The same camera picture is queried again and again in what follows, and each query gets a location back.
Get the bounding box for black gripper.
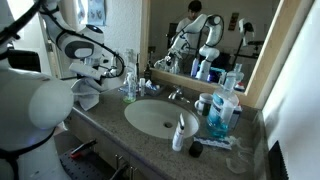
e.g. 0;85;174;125
98;59;118;80

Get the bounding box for white terry cloth towel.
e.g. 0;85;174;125
70;76;113;112

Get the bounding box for black robot base board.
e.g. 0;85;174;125
58;149;113;180

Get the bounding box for clear green soap pump bottle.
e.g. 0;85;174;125
122;71;138;104

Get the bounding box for small white bottle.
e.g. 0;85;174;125
138;77;147;98

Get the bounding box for small white toiletry tube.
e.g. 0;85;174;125
145;79;160;91

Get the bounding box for dark toiletry tray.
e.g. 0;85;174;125
143;84;166;98

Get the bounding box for white oval sink basin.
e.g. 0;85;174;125
123;98;201;140

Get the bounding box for chrome sink faucet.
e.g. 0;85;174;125
167;85;192;104

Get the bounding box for beige granite topped vanity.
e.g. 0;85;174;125
66;83;271;180

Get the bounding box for white black capped tube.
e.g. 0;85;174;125
171;113;186;153

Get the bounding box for white ceramic mug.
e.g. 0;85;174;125
194;92;214;117

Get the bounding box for blue mouthwash bottle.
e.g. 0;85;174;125
205;71;240;138

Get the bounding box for black round cap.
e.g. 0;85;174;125
188;141;204;159

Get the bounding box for blue white sachet strip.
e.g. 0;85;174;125
193;135;234;151

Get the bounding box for small white blue box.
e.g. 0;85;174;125
229;104;243;132

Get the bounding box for clear plastic bag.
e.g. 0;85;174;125
225;136;259;175

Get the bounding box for black ribbed block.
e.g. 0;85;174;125
267;139;290;180

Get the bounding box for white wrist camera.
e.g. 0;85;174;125
69;62;104;81

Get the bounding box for blue patterned wall poster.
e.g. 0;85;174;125
77;0;108;27

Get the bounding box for black red handled clamp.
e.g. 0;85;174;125
69;138;98;160

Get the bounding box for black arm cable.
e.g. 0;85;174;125
0;0;127;80

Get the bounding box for wood framed wall mirror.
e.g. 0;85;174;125
139;0;316;110

